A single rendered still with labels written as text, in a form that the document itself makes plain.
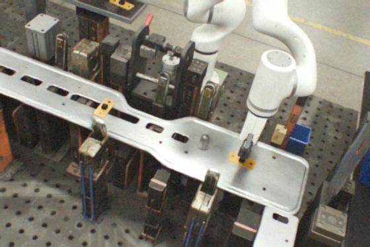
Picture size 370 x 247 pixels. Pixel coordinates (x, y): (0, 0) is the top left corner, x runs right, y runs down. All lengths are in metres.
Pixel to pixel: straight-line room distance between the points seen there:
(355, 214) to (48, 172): 1.03
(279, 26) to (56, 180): 0.94
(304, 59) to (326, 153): 0.84
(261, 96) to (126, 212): 0.68
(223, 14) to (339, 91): 1.97
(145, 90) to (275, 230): 0.67
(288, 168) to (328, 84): 2.16
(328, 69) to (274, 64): 2.60
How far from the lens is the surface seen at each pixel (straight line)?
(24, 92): 1.45
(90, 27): 1.63
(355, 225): 1.25
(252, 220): 1.20
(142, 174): 1.43
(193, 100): 1.44
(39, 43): 1.54
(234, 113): 1.86
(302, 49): 1.08
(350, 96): 3.41
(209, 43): 1.66
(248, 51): 3.48
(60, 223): 1.47
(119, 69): 1.46
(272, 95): 1.04
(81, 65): 1.48
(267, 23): 1.06
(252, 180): 1.25
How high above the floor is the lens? 1.97
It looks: 46 degrees down
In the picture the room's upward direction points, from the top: 11 degrees clockwise
